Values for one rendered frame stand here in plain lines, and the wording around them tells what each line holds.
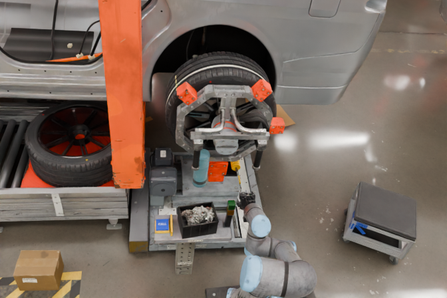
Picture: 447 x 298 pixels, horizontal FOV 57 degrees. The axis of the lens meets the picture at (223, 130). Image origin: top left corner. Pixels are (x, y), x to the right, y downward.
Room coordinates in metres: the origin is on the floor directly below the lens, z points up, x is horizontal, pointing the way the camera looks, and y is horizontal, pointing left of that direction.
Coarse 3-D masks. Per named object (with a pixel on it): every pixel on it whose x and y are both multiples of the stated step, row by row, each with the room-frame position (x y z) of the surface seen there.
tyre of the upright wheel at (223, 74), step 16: (192, 64) 1.97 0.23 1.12; (208, 64) 1.94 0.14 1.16; (224, 64) 1.94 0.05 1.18; (240, 64) 1.98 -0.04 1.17; (256, 64) 2.09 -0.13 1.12; (176, 80) 1.91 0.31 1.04; (192, 80) 1.82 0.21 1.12; (208, 80) 1.83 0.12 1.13; (224, 80) 1.85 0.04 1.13; (240, 80) 1.87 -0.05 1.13; (256, 80) 1.89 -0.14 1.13; (176, 96) 1.80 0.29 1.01; (272, 96) 1.92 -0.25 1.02; (176, 112) 1.80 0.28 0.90; (272, 112) 1.92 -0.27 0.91
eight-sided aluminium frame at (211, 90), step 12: (204, 96) 1.74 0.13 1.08; (216, 96) 1.76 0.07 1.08; (228, 96) 1.77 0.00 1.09; (240, 96) 1.79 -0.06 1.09; (252, 96) 1.80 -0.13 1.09; (180, 108) 1.74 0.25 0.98; (192, 108) 1.73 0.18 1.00; (264, 108) 1.82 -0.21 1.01; (180, 120) 1.72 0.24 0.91; (180, 132) 1.72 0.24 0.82; (180, 144) 1.72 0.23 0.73; (252, 144) 1.82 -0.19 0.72; (216, 156) 1.77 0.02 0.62; (228, 156) 1.79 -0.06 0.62; (240, 156) 1.80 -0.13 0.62
